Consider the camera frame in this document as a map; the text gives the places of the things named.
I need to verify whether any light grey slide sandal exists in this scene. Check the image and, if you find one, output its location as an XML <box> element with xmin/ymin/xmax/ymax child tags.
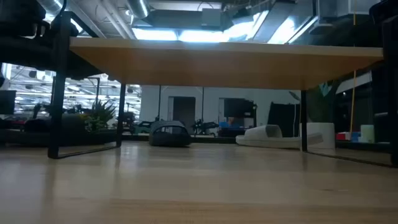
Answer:
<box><xmin>235</xmin><ymin>124</ymin><xmax>325</xmax><ymax>150</ymax></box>

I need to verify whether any black gantry frame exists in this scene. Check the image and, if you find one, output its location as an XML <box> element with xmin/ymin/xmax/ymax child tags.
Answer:
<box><xmin>70</xmin><ymin>77</ymin><xmax>101</xmax><ymax>106</ymax></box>

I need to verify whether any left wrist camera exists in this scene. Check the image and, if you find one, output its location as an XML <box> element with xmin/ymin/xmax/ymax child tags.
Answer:
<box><xmin>46</xmin><ymin>11</ymin><xmax>80</xmax><ymax>38</ymax></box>

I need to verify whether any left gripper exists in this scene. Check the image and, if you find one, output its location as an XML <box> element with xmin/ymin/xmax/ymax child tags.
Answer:
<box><xmin>0</xmin><ymin>32</ymin><xmax>104</xmax><ymax>79</ymax></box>

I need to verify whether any green succulent in dark pot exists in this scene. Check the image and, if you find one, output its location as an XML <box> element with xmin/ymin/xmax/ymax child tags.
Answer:
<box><xmin>77</xmin><ymin>98</ymin><xmax>118</xmax><ymax>135</ymax></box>

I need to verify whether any grey ceiling box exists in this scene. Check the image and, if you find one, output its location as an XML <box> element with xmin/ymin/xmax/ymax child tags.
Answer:
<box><xmin>201</xmin><ymin>8</ymin><xmax>223</xmax><ymax>27</ymax></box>

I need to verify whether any wooden shelf with black frame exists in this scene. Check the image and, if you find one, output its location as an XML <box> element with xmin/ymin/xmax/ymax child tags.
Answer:
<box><xmin>47</xmin><ymin>11</ymin><xmax>398</xmax><ymax>169</ymax></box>

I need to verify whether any black panel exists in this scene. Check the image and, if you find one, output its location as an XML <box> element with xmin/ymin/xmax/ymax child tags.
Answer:
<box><xmin>266</xmin><ymin>101</ymin><xmax>302</xmax><ymax>138</ymax></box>

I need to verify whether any pale green box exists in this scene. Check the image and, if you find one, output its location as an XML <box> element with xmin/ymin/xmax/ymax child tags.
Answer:
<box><xmin>360</xmin><ymin>124</ymin><xmax>376</xmax><ymax>144</ymax></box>

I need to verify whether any teal plant in white pot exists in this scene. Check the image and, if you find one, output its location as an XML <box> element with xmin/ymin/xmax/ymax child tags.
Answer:
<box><xmin>288</xmin><ymin>80</ymin><xmax>342</xmax><ymax>150</ymax></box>

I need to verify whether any dark low cabinet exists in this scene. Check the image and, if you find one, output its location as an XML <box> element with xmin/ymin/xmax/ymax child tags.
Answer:
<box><xmin>374</xmin><ymin>111</ymin><xmax>392</xmax><ymax>144</ymax></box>

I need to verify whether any black rubber slide sandal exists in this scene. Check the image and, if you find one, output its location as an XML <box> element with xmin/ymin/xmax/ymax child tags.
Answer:
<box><xmin>18</xmin><ymin>113</ymin><xmax>94</xmax><ymax>147</ymax></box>
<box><xmin>148</xmin><ymin>120</ymin><xmax>193</xmax><ymax>147</ymax></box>

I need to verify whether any black aluminium table frame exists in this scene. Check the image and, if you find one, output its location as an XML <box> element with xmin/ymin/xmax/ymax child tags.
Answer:
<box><xmin>0</xmin><ymin>129</ymin><xmax>398</xmax><ymax>154</ymax></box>

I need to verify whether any black screen cart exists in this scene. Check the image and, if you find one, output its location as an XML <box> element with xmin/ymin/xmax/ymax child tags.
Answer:
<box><xmin>217</xmin><ymin>97</ymin><xmax>258</xmax><ymax>138</ymax></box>

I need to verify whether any round metal ceiling duct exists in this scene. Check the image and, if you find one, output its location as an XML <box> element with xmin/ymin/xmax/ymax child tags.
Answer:
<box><xmin>126</xmin><ymin>0</ymin><xmax>150</xmax><ymax>19</ymax></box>

